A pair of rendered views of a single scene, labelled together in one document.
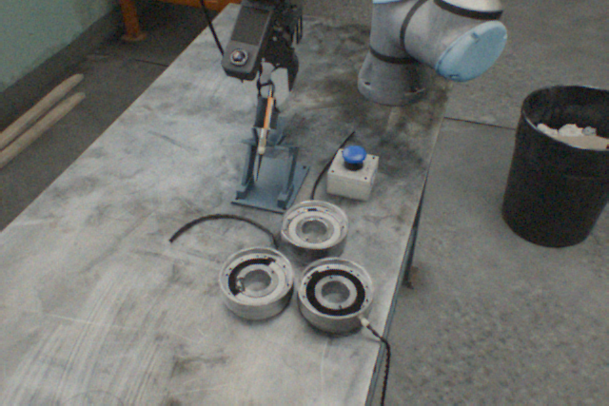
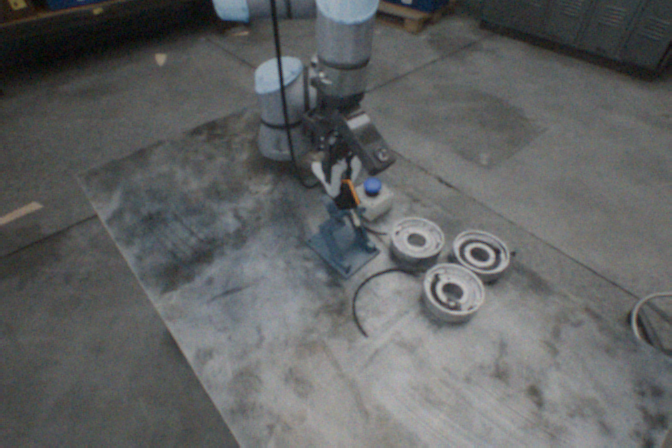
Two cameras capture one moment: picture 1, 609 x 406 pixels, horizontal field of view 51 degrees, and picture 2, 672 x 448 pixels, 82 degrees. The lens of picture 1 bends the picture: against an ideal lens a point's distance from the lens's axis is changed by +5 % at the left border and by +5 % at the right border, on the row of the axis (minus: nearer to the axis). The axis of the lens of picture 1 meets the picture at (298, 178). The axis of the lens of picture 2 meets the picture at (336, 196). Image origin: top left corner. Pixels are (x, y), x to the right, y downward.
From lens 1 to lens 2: 0.75 m
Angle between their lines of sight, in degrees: 44
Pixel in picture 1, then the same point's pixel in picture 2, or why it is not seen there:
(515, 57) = (186, 116)
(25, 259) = not seen: outside the picture
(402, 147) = not seen: hidden behind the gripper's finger
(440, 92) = not seen: hidden behind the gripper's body
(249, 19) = (358, 123)
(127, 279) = (394, 384)
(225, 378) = (519, 349)
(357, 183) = (388, 199)
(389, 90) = (301, 145)
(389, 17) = (289, 95)
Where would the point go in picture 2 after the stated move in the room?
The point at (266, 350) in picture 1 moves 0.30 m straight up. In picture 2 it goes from (502, 315) to (570, 192)
